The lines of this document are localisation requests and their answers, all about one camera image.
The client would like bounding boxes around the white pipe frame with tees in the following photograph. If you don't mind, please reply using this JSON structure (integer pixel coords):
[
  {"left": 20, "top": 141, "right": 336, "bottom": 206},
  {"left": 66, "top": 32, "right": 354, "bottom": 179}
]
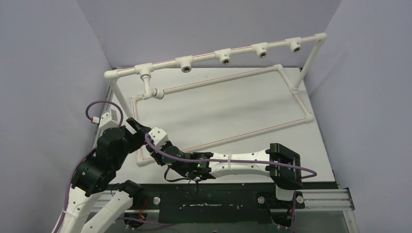
[{"left": 104, "top": 33, "right": 327, "bottom": 152}]

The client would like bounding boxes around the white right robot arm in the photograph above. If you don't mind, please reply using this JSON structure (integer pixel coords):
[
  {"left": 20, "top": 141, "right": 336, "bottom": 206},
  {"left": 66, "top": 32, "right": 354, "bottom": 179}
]
[{"left": 147, "top": 141, "right": 303, "bottom": 207}]

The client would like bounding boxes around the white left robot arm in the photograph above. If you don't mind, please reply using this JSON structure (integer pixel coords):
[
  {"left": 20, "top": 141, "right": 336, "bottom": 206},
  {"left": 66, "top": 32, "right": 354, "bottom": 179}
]
[{"left": 53, "top": 118, "right": 151, "bottom": 233}]

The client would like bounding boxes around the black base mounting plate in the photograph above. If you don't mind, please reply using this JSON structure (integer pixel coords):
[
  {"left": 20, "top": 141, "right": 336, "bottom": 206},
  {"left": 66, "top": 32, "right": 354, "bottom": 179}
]
[{"left": 93, "top": 183, "right": 339, "bottom": 225}]

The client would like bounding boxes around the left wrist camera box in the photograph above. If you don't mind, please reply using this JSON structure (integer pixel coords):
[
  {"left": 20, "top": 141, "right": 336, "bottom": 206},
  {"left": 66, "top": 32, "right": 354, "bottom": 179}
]
[{"left": 99, "top": 109, "right": 119, "bottom": 131}]

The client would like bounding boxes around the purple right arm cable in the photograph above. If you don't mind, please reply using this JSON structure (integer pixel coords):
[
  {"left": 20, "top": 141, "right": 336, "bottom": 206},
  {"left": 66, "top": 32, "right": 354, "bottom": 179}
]
[{"left": 144, "top": 133, "right": 318, "bottom": 233}]

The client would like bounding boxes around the aluminium rail frame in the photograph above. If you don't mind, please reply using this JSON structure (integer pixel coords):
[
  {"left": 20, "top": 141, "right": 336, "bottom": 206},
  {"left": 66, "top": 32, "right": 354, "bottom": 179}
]
[{"left": 61, "top": 86, "right": 355, "bottom": 233}]

